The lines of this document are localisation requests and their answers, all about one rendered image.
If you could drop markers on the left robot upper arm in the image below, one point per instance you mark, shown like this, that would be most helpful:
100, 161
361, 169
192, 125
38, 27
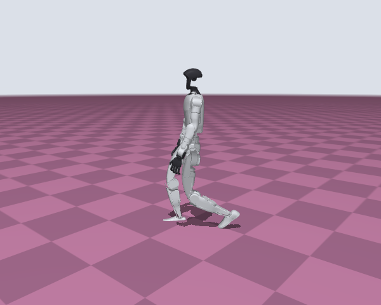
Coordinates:
196, 105

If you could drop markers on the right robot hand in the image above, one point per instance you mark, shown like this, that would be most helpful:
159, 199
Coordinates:
178, 143

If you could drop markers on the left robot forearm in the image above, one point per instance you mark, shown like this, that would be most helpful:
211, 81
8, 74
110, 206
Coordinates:
188, 137

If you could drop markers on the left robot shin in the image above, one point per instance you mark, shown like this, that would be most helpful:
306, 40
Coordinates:
207, 204

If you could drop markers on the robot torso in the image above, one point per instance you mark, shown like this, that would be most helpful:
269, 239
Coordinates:
195, 145

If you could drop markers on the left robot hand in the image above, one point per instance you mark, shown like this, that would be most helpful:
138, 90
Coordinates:
176, 163

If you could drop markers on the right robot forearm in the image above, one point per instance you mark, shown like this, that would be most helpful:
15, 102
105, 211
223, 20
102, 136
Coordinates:
182, 133

